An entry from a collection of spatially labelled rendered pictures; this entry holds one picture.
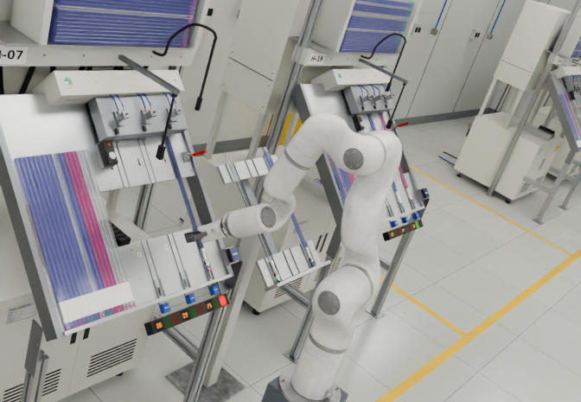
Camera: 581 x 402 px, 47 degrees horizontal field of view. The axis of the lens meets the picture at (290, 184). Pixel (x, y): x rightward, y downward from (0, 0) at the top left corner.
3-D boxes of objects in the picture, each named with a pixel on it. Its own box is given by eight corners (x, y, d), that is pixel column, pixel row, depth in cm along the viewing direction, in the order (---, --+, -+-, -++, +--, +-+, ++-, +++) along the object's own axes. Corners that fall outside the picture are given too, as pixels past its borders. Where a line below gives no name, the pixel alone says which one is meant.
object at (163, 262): (222, 276, 236) (228, 274, 234) (55, 334, 185) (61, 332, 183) (206, 225, 237) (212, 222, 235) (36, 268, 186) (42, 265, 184)
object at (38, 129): (187, 179, 240) (195, 175, 237) (15, 209, 189) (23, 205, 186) (159, 93, 243) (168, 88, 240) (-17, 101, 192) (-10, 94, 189)
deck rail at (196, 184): (222, 279, 239) (233, 276, 235) (219, 280, 237) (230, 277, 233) (163, 93, 245) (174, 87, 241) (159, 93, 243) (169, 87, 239)
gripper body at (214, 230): (225, 242, 197) (201, 247, 204) (247, 232, 204) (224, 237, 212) (217, 218, 196) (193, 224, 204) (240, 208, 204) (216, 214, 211)
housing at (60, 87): (161, 105, 244) (184, 90, 235) (38, 112, 206) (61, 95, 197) (154, 85, 244) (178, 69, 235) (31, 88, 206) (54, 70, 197)
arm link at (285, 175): (317, 145, 192) (264, 215, 207) (279, 144, 181) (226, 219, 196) (335, 168, 188) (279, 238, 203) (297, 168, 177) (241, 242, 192)
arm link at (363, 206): (318, 306, 183) (345, 287, 196) (357, 322, 177) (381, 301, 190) (346, 130, 167) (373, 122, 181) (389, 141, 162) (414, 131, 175)
